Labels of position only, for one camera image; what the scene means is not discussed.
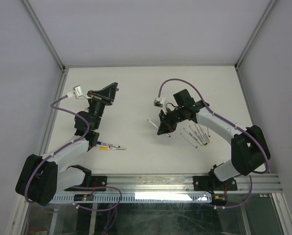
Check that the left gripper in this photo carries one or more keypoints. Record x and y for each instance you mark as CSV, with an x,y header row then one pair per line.
x,y
105,96

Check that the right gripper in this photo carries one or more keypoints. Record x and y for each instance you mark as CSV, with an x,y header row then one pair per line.
x,y
165,126

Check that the purple pen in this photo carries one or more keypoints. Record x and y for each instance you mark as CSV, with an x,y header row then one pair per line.
x,y
152,123

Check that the red brown capped pen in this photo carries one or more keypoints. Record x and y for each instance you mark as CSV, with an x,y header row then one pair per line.
x,y
201,135

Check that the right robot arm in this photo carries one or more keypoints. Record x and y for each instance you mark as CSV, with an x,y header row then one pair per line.
x,y
249,149

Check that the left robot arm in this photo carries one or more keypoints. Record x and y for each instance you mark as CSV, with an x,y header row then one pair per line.
x,y
86,124

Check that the opened yellow pen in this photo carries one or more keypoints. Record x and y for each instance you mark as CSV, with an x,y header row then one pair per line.
x,y
204,134

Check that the pile of capped pens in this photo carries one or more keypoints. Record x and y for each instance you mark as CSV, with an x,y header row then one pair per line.
x,y
108,146

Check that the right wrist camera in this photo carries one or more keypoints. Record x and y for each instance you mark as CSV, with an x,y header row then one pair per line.
x,y
159,102

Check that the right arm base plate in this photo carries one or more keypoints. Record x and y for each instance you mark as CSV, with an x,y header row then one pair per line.
x,y
211,184

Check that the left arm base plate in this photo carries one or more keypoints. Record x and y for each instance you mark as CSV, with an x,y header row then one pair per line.
x,y
90,183

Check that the left frame post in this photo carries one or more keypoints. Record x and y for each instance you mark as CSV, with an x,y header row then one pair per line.
x,y
42,33

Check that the frame post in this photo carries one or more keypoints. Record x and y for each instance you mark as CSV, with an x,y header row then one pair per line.
x,y
255,33
42,33

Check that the slotted cable duct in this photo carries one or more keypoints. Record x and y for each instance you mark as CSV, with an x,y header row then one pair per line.
x,y
138,197

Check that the aluminium front rail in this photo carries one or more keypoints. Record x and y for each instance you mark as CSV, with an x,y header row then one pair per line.
x,y
151,182

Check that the right frame post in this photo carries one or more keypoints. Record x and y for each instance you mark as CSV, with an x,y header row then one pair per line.
x,y
255,33

